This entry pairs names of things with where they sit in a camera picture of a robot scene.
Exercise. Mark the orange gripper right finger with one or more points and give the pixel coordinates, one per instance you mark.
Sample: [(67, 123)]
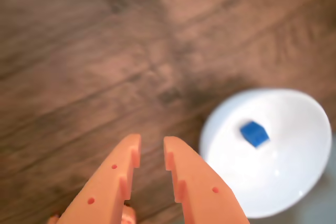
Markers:
[(204, 192)]

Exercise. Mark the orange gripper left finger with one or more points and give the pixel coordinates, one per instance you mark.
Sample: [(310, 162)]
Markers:
[(105, 190)]

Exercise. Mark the blue cube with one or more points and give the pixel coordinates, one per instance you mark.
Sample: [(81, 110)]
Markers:
[(254, 134)]

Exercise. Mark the white bowl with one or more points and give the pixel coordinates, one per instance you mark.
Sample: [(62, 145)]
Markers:
[(275, 171)]

